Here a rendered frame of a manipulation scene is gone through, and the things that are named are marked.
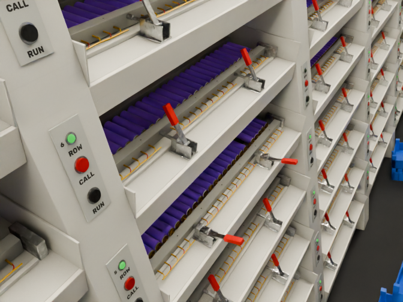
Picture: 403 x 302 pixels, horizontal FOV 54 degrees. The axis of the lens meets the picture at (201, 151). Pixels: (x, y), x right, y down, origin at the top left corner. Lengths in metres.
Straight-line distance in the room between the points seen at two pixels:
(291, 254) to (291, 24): 0.66
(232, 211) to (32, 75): 0.52
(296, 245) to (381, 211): 1.07
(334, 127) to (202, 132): 0.84
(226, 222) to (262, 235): 0.25
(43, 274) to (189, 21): 0.41
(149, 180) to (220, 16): 0.29
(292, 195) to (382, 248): 1.00
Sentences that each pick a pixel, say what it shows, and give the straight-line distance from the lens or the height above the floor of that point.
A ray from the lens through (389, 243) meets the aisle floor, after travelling 2.11.
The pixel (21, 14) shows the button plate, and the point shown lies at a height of 1.40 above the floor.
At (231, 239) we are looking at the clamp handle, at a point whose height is 0.96.
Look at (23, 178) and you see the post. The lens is 0.47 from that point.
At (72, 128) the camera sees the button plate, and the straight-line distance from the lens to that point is 0.45.
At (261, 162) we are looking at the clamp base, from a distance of 0.93.
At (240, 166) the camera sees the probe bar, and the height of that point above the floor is 0.97.
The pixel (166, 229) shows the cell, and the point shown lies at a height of 0.98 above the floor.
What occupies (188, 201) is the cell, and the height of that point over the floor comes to 0.98.
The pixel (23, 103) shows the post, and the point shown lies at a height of 1.33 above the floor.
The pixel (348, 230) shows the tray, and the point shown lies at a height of 0.17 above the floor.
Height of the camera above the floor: 1.44
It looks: 29 degrees down
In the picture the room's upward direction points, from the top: 13 degrees counter-clockwise
